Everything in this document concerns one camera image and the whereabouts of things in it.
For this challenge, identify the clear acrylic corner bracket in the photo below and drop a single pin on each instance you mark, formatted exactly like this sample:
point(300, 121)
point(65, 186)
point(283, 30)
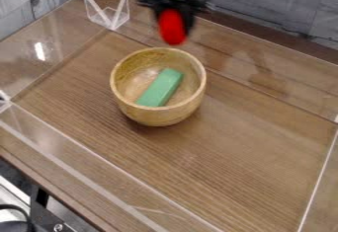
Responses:
point(109, 17)

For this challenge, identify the wooden bowl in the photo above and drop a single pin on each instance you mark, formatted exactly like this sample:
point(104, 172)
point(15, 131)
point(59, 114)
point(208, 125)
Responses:
point(134, 74)

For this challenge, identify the black table leg bracket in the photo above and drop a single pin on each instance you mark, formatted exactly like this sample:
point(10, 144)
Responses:
point(53, 215)

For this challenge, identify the green rectangular block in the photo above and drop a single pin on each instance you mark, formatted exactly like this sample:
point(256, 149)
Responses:
point(162, 89)

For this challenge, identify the red felt fruit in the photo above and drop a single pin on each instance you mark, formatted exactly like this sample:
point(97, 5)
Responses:
point(172, 27)

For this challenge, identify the clear acrylic tray walls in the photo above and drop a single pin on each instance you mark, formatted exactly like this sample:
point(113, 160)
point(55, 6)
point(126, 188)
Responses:
point(205, 138)

